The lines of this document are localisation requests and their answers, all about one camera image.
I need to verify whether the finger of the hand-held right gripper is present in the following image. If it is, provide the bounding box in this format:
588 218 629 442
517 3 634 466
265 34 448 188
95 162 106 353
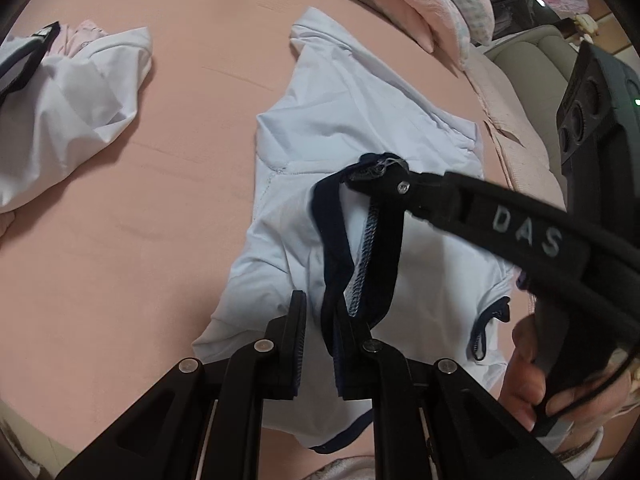
346 160 471 235

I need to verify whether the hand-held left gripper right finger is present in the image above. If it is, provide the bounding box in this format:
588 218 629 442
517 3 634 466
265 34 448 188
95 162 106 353
332 310 557 480

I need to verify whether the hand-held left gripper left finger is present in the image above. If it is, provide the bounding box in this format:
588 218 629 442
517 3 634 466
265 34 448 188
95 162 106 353
55 290 307 480

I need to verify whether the light blue navy-trimmed shirt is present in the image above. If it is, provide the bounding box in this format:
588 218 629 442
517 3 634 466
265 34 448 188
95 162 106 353
191 7 522 455

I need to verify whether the white garment with navy collar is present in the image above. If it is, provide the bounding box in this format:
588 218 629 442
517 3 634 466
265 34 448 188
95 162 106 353
0 21 154 214

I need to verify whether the person's right hand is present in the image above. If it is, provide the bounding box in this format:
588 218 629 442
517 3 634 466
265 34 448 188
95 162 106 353
497 312 640 435

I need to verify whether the pale pink textured pillow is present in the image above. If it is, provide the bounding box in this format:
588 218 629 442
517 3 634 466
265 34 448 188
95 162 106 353
485 120 568 200
467 51 538 133

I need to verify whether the grey padded headboard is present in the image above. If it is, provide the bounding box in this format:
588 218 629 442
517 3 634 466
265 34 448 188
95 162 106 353
482 24 583 171

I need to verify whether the folded pink checked quilt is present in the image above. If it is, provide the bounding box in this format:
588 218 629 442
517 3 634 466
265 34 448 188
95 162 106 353
310 0 497 70

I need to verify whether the bed with pink sheet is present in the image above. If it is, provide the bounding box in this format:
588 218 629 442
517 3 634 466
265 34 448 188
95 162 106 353
0 0 541 466

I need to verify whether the dark glass wardrobe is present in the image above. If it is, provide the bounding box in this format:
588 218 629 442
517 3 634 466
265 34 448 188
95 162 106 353
475 0 576 46

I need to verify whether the beige monkey plush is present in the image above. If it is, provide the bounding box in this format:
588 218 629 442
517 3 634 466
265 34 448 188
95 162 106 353
574 12 600 37

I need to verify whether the pale pink garment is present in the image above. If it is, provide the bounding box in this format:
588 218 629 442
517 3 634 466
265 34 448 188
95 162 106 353
50 18 110 57

